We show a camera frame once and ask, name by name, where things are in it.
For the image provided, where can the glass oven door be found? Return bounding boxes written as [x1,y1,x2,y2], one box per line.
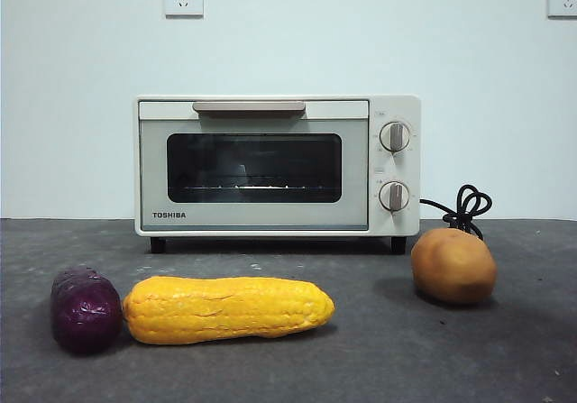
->
[138,99,371,233]

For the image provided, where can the beige oven door handle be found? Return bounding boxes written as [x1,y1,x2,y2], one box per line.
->
[192,100,306,119]

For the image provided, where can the brown potato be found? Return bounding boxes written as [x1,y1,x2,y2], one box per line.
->
[409,227,498,306]

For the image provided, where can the beige oven knob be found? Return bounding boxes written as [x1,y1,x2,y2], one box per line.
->
[378,180,411,214]
[379,121,412,154]

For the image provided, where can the white Toshiba toaster oven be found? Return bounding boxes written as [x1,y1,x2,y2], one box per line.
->
[133,94,423,254]

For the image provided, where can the yellow corn cob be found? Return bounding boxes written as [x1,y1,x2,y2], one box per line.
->
[122,275,336,345]

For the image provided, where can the purple eggplant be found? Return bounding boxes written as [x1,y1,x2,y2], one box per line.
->
[50,266,123,355]

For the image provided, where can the metal oven wire rack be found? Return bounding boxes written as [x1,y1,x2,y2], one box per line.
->
[173,175,337,193]

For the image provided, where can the black power cable with plug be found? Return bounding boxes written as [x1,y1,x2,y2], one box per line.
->
[418,184,493,242]

